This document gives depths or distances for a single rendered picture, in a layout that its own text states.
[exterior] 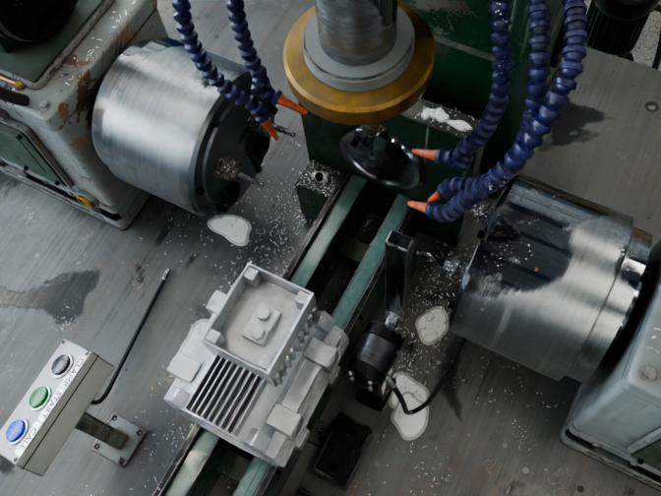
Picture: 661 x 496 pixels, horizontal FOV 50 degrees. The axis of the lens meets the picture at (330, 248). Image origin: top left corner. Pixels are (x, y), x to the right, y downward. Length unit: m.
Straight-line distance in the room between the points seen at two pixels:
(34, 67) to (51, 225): 0.40
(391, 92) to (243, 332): 0.36
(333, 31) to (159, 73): 0.40
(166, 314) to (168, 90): 0.43
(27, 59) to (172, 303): 0.48
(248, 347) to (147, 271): 0.48
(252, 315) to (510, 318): 0.33
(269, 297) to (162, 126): 0.31
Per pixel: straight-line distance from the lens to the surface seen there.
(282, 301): 0.94
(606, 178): 1.44
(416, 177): 1.14
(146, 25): 1.25
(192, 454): 1.12
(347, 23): 0.77
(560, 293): 0.93
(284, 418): 0.94
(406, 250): 0.81
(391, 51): 0.83
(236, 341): 0.93
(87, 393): 1.05
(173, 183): 1.10
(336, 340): 0.98
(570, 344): 0.95
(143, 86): 1.11
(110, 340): 1.34
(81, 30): 1.21
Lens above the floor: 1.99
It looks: 65 degrees down
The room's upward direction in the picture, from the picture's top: 10 degrees counter-clockwise
